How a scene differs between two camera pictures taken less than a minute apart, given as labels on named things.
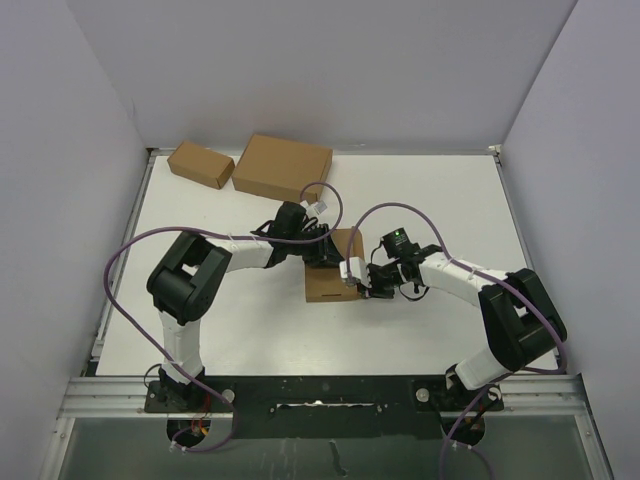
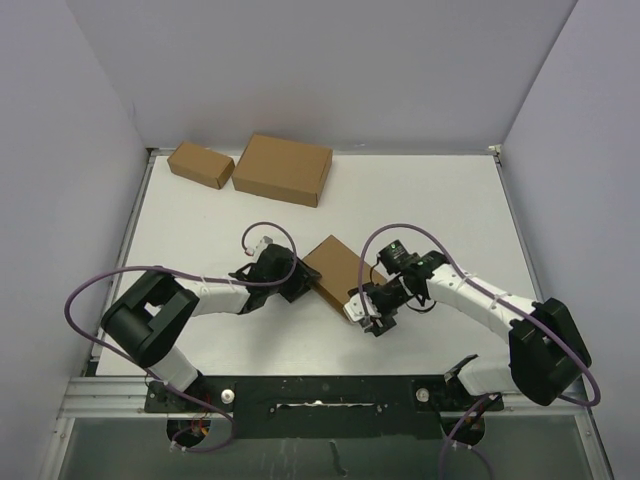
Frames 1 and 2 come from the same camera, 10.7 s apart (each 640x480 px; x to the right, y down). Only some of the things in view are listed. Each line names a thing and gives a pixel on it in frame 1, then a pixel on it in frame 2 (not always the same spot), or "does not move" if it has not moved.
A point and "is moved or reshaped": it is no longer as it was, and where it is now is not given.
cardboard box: [326, 283] is moved or reshaped
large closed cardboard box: [281, 168] does not move
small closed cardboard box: [201, 164] does not move
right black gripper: [374, 291] -> [386, 320]
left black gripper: [325, 250] -> [300, 276]
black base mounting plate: [326, 407] does not move
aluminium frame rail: [108, 397] does not move
